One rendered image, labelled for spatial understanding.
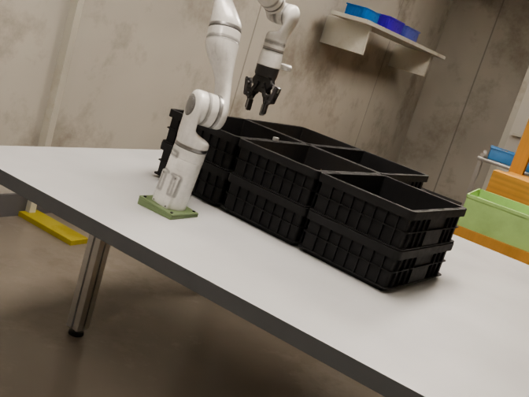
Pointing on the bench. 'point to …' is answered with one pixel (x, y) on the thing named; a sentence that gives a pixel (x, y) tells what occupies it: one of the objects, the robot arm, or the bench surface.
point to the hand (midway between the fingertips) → (255, 108)
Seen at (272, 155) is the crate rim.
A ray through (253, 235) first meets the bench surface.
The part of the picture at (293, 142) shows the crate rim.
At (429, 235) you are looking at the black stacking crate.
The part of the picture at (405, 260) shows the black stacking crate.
